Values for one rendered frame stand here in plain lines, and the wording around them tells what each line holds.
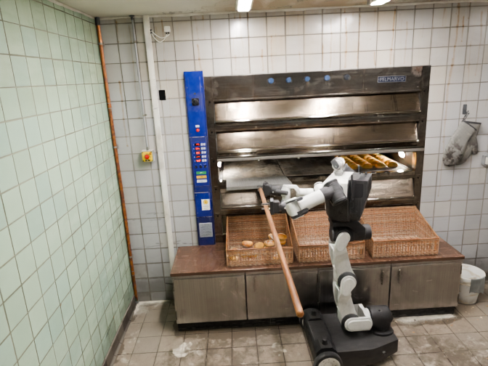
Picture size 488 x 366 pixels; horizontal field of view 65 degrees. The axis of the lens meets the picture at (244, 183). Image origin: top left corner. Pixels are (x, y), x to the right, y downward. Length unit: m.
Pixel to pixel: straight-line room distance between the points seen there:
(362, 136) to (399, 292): 1.37
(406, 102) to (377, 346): 2.03
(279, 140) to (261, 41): 0.85
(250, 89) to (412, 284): 2.14
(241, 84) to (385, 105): 1.27
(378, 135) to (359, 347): 1.77
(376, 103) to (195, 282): 2.17
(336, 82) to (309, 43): 0.40
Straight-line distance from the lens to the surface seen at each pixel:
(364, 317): 3.13
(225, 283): 3.27
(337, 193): 2.46
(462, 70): 3.91
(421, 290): 3.68
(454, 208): 4.15
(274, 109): 3.41
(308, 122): 3.47
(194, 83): 3.36
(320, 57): 3.46
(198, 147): 3.41
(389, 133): 3.69
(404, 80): 3.70
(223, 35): 3.39
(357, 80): 3.56
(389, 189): 3.81
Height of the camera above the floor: 2.09
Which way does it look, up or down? 16 degrees down
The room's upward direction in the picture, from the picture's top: 3 degrees counter-clockwise
